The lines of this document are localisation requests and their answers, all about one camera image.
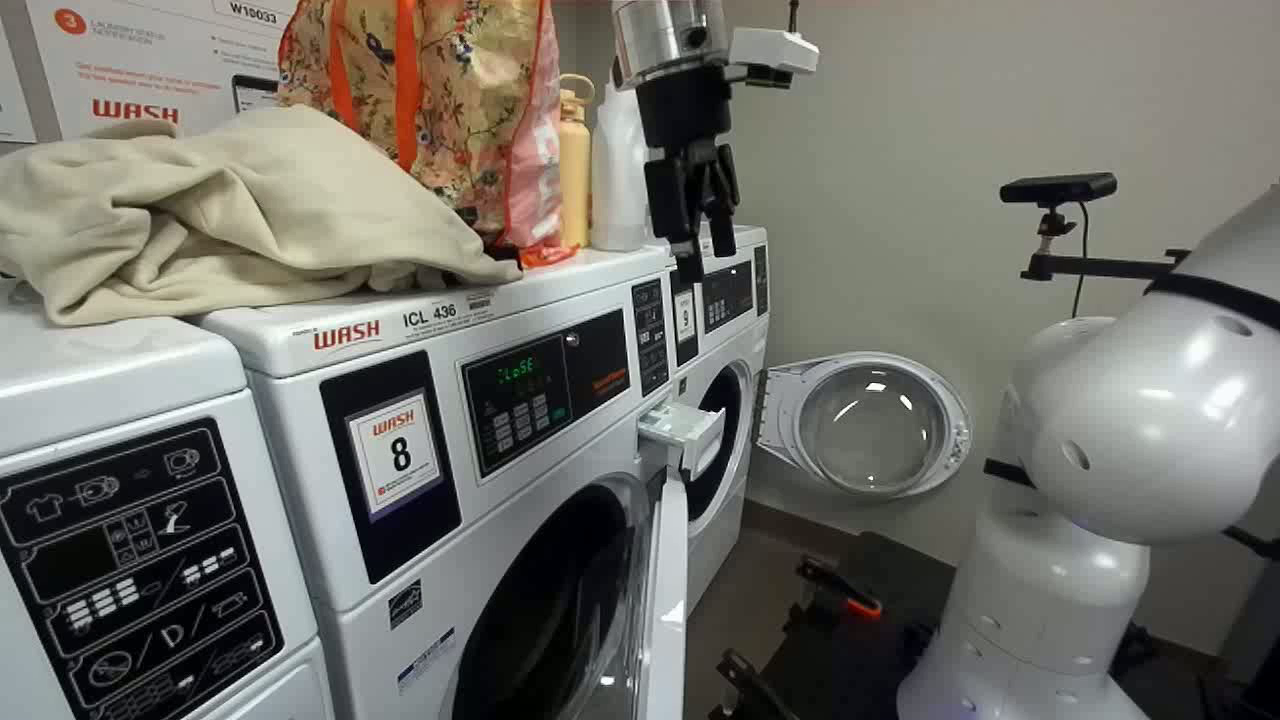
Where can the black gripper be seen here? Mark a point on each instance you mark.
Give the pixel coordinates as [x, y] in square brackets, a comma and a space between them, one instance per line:
[682, 115]

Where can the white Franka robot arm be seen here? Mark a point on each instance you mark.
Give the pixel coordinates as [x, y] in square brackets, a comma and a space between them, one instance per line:
[1133, 414]

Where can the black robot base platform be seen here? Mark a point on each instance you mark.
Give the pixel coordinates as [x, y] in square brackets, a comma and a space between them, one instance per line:
[855, 655]

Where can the white soap drawer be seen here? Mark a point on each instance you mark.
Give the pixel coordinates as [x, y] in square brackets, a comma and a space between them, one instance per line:
[682, 435]

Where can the number 9 card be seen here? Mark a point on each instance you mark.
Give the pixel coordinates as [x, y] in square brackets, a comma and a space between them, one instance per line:
[682, 316]

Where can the yellow water bottle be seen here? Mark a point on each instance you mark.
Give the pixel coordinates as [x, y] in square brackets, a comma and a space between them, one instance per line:
[573, 172]

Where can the white washing machine number 9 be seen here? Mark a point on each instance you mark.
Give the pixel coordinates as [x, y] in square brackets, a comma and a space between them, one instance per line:
[725, 332]

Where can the pink floral tote bag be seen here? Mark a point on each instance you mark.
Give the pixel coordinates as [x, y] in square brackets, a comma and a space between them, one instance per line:
[443, 92]

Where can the washer 9 round door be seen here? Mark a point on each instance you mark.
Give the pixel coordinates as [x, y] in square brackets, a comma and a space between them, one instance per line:
[864, 424]

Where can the number 8 card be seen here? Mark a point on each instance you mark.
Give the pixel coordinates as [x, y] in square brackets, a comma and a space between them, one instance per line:
[392, 454]

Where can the washer 8 round door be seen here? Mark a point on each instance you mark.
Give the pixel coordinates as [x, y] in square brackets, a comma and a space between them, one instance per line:
[664, 600]

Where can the black orange clamp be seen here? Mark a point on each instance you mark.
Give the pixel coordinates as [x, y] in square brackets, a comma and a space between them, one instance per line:
[843, 595]

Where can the white washing machine number 8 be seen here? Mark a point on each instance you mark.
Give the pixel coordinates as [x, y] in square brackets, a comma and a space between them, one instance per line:
[443, 535]

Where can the beige cloth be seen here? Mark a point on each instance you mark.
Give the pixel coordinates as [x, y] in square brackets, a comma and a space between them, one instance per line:
[226, 212]

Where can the white washing machine number 7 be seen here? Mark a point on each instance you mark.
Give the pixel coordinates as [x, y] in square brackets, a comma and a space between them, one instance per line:
[120, 535]

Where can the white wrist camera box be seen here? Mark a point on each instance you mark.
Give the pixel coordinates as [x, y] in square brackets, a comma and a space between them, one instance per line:
[774, 52]

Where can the black camera on stand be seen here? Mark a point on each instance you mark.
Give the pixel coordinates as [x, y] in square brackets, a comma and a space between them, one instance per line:
[1062, 191]

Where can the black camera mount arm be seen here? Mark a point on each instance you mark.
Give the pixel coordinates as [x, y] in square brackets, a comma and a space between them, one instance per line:
[1095, 266]

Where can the white WASH wall poster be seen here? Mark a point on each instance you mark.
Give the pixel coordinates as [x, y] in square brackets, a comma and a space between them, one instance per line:
[146, 60]

